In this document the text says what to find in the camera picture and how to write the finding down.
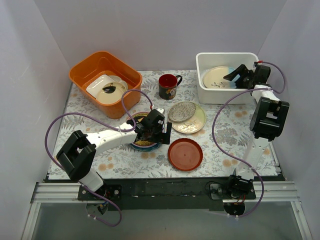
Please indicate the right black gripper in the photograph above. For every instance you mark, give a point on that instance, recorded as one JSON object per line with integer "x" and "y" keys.
{"x": 240, "y": 77}

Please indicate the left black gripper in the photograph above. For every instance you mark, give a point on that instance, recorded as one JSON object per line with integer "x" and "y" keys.
{"x": 162, "y": 134}

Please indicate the cream and blue floral plate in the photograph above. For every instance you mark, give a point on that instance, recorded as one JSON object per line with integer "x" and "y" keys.
{"x": 218, "y": 73}

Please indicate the red-brown plastic plate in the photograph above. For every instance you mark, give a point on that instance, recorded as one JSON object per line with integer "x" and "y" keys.
{"x": 185, "y": 154}

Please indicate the white deep scalloped plate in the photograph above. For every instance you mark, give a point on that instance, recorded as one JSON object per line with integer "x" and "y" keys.
{"x": 207, "y": 79}

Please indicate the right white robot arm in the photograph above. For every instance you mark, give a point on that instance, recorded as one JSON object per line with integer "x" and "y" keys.
{"x": 267, "y": 123}

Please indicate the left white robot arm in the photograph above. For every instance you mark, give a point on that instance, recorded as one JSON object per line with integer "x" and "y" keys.
{"x": 78, "y": 152}

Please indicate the white plastic bin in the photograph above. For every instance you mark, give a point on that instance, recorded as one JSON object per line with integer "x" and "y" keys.
{"x": 208, "y": 60}

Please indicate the cream floral plate in bin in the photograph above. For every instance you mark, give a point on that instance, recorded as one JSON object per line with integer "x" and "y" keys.
{"x": 121, "y": 83}

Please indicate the speckled grey stoneware plate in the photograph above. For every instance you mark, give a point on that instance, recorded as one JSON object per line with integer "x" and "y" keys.
{"x": 181, "y": 111}

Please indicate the cream and green floral plate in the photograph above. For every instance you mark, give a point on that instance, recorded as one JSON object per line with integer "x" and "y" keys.
{"x": 192, "y": 125}

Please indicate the woven bamboo tray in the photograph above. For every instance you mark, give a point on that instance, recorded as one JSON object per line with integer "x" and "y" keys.
{"x": 142, "y": 143}

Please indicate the pink plate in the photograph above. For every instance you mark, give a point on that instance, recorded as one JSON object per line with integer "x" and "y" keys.
{"x": 157, "y": 145}

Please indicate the dark teal scalloped plate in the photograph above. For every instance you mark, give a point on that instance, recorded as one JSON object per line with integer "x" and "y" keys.
{"x": 142, "y": 129}

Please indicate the black and red mug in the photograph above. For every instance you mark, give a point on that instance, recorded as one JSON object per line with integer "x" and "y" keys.
{"x": 167, "y": 86}

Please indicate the floral patterned table mat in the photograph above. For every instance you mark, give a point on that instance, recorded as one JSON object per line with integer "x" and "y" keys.
{"x": 223, "y": 139}

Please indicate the cream plate with black motif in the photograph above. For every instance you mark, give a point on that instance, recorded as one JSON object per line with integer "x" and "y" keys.
{"x": 111, "y": 93}

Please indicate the white square dish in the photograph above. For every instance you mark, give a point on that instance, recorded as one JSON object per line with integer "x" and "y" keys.
{"x": 97, "y": 85}

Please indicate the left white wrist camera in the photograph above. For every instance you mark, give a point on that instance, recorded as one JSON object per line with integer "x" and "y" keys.
{"x": 160, "y": 113}

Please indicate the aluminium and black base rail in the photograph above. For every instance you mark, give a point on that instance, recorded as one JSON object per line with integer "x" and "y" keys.
{"x": 171, "y": 209}

